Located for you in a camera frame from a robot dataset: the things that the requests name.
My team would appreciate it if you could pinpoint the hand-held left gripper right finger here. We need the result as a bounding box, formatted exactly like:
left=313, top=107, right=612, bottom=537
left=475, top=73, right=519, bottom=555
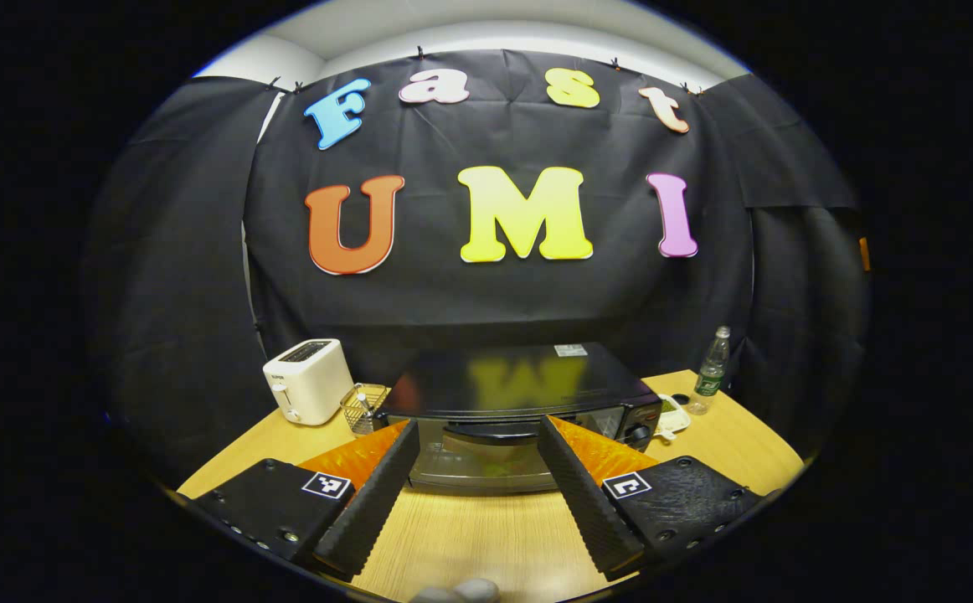
left=537, top=415, right=765, bottom=581

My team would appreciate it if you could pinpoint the white toaster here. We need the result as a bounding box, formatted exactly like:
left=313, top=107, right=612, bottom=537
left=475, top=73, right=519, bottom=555
left=263, top=338, right=354, bottom=426

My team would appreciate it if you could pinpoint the black electric oven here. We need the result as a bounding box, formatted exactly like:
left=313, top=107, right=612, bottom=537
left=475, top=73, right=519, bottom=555
left=373, top=342, right=663, bottom=495

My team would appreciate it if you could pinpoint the small white dish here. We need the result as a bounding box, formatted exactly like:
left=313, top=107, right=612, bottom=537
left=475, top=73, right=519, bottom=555
left=654, top=394, right=692, bottom=441

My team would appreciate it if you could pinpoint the small wire basket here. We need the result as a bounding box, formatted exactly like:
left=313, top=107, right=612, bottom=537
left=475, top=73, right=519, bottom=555
left=341, top=383, right=389, bottom=436

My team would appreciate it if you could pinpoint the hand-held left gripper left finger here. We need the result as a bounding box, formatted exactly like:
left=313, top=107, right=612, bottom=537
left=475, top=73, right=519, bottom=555
left=192, top=419, right=421, bottom=580

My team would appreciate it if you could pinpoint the black backdrop cloth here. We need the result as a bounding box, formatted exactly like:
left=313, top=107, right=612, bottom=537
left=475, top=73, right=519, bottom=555
left=85, top=49, right=873, bottom=487

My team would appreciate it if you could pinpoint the clear plastic water bottle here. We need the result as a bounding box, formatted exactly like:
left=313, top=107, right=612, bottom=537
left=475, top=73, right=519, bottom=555
left=687, top=326, right=732, bottom=416

